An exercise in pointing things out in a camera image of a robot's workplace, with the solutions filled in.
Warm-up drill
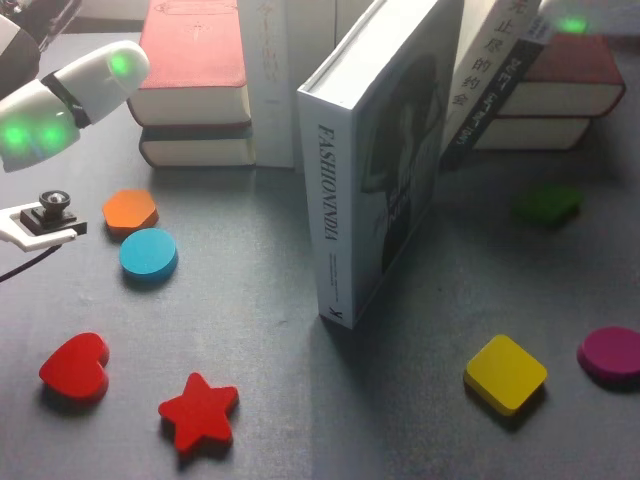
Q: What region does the white Fashionindia book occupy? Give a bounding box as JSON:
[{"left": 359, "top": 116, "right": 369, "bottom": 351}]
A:
[{"left": 296, "top": 0, "right": 466, "bottom": 331}]

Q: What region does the grey table cloth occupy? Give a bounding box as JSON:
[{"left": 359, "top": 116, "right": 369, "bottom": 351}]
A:
[{"left": 0, "top": 19, "right": 640, "bottom": 480}]

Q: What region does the dark hardcover book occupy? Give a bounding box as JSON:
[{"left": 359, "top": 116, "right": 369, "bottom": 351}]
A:
[
  {"left": 472, "top": 113, "right": 599, "bottom": 151},
  {"left": 138, "top": 122, "right": 259, "bottom": 169}
]

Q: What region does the white book with faint print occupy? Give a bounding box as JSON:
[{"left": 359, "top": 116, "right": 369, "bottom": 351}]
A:
[{"left": 238, "top": 0, "right": 297, "bottom": 169}]

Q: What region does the blue round block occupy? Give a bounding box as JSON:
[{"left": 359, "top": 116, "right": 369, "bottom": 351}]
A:
[{"left": 118, "top": 227, "right": 180, "bottom": 290}]

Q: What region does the orange hexagon block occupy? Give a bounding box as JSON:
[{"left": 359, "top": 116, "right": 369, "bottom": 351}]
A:
[{"left": 101, "top": 188, "right": 160, "bottom": 240}]

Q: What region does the red star block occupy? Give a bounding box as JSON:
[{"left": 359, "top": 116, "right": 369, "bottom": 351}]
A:
[{"left": 157, "top": 371, "right": 240, "bottom": 459}]

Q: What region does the yellow square block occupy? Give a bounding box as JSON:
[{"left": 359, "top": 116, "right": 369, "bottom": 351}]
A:
[{"left": 463, "top": 333, "right": 549, "bottom": 419}]

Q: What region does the red hardcover book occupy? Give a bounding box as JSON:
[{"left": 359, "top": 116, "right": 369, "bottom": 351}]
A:
[
  {"left": 127, "top": 0, "right": 251, "bottom": 128},
  {"left": 492, "top": 32, "right": 627, "bottom": 119}
]

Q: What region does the green square block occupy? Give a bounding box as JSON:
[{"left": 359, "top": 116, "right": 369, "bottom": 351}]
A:
[{"left": 509, "top": 182, "right": 585, "bottom": 230}]

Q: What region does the black and white spine book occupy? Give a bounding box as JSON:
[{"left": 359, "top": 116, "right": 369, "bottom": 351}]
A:
[{"left": 439, "top": 13, "right": 557, "bottom": 172}]

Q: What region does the grey book with Chinese title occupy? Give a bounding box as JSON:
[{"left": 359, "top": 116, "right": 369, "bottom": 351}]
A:
[{"left": 438, "top": 0, "right": 544, "bottom": 161}]

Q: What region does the red heart block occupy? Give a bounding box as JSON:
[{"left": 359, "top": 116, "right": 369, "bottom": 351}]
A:
[{"left": 38, "top": 331, "right": 112, "bottom": 405}]

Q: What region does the purple oval block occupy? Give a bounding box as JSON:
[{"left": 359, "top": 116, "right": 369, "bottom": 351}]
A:
[{"left": 576, "top": 326, "right": 640, "bottom": 393}]

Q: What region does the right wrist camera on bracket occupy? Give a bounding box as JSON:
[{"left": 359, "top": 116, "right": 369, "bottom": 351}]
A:
[{"left": 0, "top": 188, "right": 89, "bottom": 251}]

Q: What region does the black camera cable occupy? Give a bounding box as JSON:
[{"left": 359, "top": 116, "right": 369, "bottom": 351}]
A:
[{"left": 0, "top": 234, "right": 79, "bottom": 282}]

